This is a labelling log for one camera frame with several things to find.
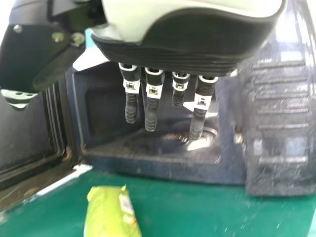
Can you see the yellow-green biscuit packet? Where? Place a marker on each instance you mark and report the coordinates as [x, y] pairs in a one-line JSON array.
[[111, 212]]

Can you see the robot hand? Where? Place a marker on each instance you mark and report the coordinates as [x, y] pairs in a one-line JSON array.
[[187, 37]]

